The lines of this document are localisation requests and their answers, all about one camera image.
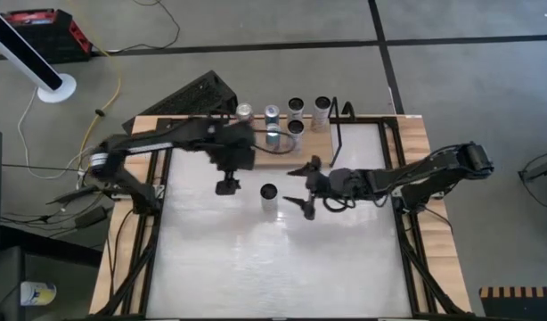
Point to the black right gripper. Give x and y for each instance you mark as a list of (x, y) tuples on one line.
[(336, 185)]

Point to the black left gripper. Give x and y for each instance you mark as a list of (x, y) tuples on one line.
[(220, 145)]

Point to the Celsius Peach Vibe can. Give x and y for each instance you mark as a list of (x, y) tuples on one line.
[(269, 198)]

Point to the silver Diet Coke can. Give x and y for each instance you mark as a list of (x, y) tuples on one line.
[(244, 111)]

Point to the plain white tall can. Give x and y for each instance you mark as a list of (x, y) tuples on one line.
[(296, 136)]

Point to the silver can corner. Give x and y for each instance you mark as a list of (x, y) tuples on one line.
[(321, 116)]

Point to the silver can edge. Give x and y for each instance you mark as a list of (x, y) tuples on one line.
[(296, 111)]

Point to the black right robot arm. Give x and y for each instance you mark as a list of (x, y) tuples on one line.
[(434, 167)]

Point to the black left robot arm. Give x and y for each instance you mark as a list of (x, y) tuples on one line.
[(189, 134)]

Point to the black perforated crate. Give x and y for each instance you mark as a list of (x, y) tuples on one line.
[(189, 96)]

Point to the black power adapter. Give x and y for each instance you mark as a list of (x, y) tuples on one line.
[(92, 217)]

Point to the white pole stand black stripe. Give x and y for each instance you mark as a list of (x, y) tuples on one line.
[(55, 91)]

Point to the red black tool case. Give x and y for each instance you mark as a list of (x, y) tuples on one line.
[(46, 35)]

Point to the black orange striped mat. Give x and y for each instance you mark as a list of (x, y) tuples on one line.
[(518, 307)]

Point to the white can blue yellow print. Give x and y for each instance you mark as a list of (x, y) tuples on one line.
[(37, 294)]

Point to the black furniture piece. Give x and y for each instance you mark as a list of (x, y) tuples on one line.
[(6, 285)]

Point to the wooden shelf black metal frame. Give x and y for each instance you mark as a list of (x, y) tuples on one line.
[(320, 149)]

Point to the black metal table frame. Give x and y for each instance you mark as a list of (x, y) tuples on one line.
[(393, 122)]

